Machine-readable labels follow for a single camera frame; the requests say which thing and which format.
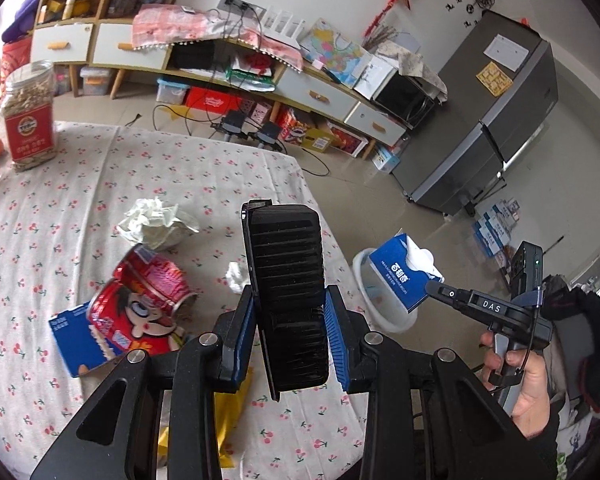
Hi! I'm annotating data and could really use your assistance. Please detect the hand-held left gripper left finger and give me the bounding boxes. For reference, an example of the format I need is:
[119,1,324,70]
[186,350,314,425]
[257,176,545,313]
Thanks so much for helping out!
[30,285,258,480]

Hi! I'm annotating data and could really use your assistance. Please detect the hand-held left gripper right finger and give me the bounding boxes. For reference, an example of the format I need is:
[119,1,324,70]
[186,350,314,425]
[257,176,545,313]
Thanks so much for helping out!
[324,285,561,480]

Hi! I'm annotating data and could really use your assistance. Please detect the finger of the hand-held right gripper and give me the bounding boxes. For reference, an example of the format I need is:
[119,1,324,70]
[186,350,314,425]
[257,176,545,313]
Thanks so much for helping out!
[425,280,473,312]

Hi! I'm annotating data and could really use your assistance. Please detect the white plastic waste bin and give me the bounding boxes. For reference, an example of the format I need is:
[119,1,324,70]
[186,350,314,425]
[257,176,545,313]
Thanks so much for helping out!
[352,247,421,333]

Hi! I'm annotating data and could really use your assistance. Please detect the small white tissue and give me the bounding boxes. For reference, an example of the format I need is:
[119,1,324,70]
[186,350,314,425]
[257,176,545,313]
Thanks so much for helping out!
[225,261,253,295]

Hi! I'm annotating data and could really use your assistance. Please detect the black ribbed block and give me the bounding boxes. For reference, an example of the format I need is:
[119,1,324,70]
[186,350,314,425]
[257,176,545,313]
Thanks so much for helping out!
[241,200,331,402]

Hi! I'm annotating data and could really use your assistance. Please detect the yellow snack packet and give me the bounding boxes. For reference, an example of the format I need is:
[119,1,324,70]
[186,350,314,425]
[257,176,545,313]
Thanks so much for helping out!
[157,365,255,466]

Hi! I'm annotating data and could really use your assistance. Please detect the crushed red can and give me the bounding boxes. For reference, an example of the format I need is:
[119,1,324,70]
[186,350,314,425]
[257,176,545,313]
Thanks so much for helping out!
[112,244,197,311]

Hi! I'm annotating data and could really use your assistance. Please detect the red cartoon print can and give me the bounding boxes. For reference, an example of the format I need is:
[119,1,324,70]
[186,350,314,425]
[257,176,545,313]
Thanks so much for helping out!
[87,280,186,358]

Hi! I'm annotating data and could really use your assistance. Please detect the large white tissue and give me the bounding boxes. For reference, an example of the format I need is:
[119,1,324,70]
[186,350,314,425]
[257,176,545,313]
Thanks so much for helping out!
[117,198,201,252]

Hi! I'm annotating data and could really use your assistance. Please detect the blue carton box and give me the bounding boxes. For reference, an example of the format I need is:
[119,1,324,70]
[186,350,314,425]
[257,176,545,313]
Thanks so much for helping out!
[48,304,126,378]

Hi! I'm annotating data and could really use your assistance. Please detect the person's right forearm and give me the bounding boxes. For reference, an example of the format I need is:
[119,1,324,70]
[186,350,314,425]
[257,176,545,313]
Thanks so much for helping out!
[512,400,566,480]

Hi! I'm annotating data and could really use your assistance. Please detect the person's right hand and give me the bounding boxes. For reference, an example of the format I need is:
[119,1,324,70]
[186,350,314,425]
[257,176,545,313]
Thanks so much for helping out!
[480,332,553,438]

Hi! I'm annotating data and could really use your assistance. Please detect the stack of blue booklets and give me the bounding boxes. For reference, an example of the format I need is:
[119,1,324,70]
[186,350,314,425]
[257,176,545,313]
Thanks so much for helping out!
[472,200,521,258]

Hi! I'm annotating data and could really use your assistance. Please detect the blue and white box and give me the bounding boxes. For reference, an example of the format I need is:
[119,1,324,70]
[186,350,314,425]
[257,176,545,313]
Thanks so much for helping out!
[372,149,401,173]

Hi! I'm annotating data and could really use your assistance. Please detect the grey refrigerator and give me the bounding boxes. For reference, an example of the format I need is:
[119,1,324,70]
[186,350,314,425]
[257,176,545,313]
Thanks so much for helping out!
[390,9,561,216]

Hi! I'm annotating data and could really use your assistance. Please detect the red gift box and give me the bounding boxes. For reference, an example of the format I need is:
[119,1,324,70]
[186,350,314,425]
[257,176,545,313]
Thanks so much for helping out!
[330,125,368,157]

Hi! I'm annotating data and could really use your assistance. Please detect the black microwave oven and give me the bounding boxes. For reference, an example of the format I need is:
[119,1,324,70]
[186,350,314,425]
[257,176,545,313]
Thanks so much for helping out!
[372,67,438,128]

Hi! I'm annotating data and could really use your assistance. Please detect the colourful lion print box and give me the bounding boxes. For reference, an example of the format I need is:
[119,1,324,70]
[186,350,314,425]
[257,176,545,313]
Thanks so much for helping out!
[275,107,338,153]

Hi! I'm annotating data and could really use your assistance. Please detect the cherry print tablecloth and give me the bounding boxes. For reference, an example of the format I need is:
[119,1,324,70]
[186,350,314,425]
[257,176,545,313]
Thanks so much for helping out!
[0,120,376,480]

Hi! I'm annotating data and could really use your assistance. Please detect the yellow note sheet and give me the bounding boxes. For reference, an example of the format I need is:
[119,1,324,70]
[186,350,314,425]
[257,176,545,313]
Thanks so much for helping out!
[476,61,513,96]

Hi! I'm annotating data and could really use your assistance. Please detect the grey patterned cloth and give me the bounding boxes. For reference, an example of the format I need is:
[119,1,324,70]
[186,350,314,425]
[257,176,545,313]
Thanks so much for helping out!
[375,40,448,101]

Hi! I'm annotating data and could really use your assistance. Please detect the red cardboard box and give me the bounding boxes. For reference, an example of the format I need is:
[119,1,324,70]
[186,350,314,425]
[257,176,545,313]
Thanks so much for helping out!
[186,86,241,113]

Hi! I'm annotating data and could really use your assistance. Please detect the wooden cabinet with white drawers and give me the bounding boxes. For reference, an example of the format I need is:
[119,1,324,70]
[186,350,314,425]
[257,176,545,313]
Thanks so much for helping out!
[30,0,413,161]

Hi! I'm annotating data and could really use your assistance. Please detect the white paper sheet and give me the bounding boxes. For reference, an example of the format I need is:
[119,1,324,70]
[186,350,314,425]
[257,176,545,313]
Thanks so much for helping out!
[483,35,530,72]

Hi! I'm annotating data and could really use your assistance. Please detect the clear storage box blue lid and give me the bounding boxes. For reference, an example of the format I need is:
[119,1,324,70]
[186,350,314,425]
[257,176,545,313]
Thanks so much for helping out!
[156,79,190,106]

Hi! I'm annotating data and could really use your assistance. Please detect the world map sheet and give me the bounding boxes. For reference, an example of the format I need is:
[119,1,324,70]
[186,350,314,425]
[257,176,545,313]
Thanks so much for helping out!
[299,17,373,83]

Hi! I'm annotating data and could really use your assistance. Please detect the black box in cabinet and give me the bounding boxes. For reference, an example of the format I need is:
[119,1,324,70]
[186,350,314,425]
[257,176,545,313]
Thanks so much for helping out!
[172,40,218,71]

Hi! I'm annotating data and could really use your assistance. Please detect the clear jar with red label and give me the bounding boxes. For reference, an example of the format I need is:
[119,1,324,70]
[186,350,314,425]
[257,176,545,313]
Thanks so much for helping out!
[1,60,57,173]

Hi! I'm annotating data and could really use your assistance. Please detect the white router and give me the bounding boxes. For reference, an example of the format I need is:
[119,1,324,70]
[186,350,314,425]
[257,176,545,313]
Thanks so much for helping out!
[260,7,307,46]

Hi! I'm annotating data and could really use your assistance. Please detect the pink floral cloth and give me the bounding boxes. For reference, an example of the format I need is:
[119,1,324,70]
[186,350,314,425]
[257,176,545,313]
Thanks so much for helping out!
[131,4,306,71]

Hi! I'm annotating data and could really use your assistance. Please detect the purple plush toy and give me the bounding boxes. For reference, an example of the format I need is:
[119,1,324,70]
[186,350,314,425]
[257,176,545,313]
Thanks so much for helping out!
[2,0,41,43]

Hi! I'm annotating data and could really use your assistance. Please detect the black device with grey handle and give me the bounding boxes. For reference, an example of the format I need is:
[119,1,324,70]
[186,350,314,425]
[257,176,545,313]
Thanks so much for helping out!
[255,121,283,148]
[222,110,248,138]

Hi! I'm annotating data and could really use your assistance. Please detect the clear storage box orange handle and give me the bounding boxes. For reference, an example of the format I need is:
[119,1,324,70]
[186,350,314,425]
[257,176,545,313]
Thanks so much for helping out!
[80,66,113,97]

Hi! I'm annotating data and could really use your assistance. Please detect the wall power strip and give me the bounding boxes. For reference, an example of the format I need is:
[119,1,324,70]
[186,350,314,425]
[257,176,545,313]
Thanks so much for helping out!
[217,0,266,16]

